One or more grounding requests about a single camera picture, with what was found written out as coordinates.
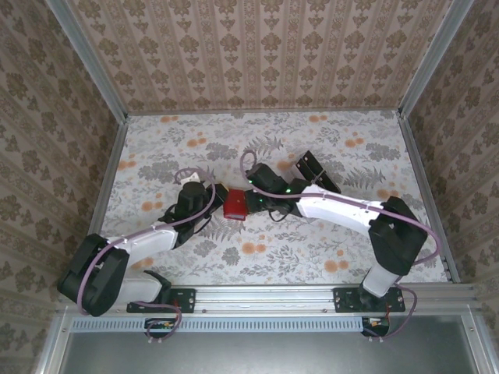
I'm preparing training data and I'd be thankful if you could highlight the red card holder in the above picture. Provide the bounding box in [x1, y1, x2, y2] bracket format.
[222, 189, 248, 221]

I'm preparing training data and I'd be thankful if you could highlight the floral table cover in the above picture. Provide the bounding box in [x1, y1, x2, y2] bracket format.
[99, 111, 449, 286]

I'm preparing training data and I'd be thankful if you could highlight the black connector box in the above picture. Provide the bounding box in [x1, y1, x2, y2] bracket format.
[144, 317, 176, 337]
[361, 316, 391, 337]

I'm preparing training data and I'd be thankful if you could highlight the aluminium rear rail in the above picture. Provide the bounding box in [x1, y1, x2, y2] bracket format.
[126, 109, 401, 117]

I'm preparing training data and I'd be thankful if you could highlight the aluminium side rail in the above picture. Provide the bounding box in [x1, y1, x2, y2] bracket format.
[88, 116, 129, 237]
[396, 111, 462, 284]

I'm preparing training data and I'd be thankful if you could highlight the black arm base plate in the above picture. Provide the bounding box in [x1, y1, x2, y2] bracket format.
[126, 288, 196, 315]
[334, 287, 406, 314]

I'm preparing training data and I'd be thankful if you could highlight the aluminium mounting rail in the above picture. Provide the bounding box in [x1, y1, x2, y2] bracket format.
[58, 283, 479, 312]

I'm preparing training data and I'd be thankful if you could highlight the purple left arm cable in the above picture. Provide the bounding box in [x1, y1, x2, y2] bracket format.
[77, 167, 218, 346]

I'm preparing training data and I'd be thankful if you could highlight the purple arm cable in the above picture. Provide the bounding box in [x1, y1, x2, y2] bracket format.
[239, 150, 441, 346]
[77, 167, 218, 346]

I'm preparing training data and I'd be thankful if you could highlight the slotted grey cable duct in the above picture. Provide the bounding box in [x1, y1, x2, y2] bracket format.
[72, 316, 366, 333]

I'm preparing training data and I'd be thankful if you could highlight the aluminium corner post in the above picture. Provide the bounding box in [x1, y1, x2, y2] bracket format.
[397, 0, 476, 118]
[43, 0, 129, 124]

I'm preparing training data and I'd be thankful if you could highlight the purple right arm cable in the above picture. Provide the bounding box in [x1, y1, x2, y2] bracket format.
[239, 150, 441, 346]

